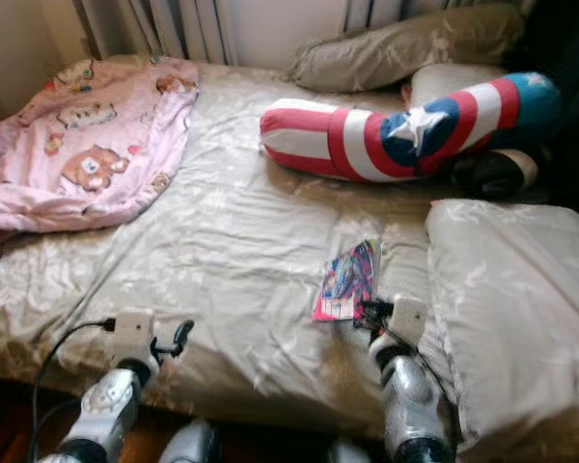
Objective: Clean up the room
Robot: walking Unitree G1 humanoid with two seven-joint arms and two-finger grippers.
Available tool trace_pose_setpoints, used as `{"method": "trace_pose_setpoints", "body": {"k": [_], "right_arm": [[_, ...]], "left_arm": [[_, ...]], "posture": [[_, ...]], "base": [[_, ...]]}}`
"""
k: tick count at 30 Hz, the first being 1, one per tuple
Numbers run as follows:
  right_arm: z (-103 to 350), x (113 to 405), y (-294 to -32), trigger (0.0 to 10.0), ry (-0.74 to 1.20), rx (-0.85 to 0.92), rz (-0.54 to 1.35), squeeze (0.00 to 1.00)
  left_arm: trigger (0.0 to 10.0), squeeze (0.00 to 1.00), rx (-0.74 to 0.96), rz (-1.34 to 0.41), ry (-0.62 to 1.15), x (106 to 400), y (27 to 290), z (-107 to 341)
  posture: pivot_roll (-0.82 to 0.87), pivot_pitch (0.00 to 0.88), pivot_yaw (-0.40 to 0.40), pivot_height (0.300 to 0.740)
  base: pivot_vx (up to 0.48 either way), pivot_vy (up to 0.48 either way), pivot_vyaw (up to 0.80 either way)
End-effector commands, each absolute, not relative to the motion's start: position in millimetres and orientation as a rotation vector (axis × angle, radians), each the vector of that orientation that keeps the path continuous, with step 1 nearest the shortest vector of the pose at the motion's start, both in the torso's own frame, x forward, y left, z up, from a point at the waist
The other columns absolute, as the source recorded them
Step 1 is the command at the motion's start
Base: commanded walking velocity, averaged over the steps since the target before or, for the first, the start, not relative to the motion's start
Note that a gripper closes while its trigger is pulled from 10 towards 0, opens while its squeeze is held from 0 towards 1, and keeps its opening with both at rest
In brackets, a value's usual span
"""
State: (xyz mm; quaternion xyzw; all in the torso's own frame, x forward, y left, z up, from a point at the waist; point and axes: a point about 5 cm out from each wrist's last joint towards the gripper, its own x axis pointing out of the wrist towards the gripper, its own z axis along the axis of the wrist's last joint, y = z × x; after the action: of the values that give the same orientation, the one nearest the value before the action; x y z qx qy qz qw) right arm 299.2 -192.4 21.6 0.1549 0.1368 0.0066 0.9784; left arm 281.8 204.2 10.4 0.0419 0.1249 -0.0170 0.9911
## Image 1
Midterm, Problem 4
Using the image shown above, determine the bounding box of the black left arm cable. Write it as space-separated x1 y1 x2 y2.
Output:
29 318 119 463

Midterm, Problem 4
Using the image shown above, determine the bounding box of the silver robot left leg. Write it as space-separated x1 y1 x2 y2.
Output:
159 420 218 463

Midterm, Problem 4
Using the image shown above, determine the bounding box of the pink cartoon print blanket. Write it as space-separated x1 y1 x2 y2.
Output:
0 56 200 290

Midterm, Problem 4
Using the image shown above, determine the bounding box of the colourful pink paperback book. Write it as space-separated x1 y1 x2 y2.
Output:
313 238 382 323

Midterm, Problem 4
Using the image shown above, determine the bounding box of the small pale grey pillow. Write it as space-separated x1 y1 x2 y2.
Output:
405 63 508 107

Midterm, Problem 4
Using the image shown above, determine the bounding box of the grey floral pillow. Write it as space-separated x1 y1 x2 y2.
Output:
289 3 527 95

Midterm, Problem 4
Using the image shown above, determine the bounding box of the red white striped bolster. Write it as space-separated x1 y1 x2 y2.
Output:
259 71 563 184

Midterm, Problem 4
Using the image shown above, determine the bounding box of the silver robot right leg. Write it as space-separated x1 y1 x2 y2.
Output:
328 439 368 463

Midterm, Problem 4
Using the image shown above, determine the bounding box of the black plush toy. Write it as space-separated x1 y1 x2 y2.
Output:
454 147 539 202

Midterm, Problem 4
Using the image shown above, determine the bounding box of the grey pleated curtain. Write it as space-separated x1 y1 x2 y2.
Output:
72 0 237 67

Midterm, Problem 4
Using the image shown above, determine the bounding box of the black bedside furniture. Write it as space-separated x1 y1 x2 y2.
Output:
516 0 579 232

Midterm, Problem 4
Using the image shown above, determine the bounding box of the bed with grey floral sheet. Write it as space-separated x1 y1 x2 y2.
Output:
0 53 561 456

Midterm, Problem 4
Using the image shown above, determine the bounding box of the silver robot leg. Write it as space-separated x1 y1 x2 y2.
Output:
328 439 368 463
159 420 218 463

